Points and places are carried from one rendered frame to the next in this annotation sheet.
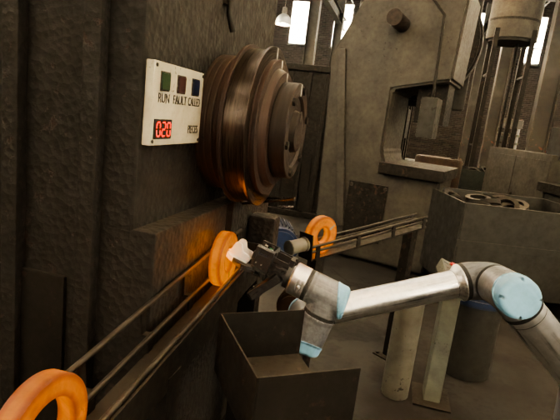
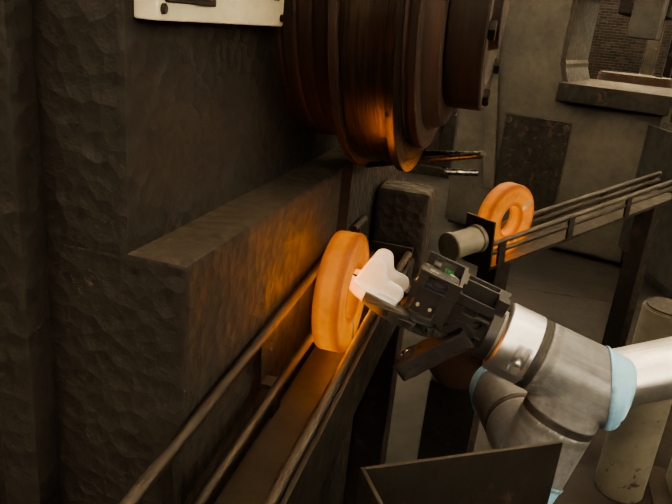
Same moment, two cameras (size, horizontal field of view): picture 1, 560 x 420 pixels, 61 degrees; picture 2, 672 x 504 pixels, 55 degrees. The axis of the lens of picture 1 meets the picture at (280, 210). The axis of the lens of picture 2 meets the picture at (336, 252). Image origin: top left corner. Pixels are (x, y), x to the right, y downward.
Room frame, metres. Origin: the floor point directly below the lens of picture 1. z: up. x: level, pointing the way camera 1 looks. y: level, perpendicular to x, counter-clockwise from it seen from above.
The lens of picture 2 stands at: (0.52, 0.12, 1.07)
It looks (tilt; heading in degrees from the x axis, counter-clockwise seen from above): 20 degrees down; 2
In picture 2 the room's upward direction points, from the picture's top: 6 degrees clockwise
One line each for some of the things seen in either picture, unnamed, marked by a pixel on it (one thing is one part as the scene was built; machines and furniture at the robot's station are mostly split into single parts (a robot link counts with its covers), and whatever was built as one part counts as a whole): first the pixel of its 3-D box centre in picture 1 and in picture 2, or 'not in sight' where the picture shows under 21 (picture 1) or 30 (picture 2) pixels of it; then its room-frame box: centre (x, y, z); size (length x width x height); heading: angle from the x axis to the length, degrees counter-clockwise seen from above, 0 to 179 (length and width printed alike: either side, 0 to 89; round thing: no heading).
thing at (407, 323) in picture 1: (403, 340); (643, 402); (1.96, -0.61, 0.26); 0.12 x 0.12 x 0.52
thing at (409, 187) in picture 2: (260, 246); (397, 246); (1.70, 0.05, 0.68); 0.11 x 0.08 x 0.24; 77
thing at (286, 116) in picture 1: (290, 131); (486, 0); (1.44, 0.00, 1.11); 0.28 x 0.06 x 0.28; 167
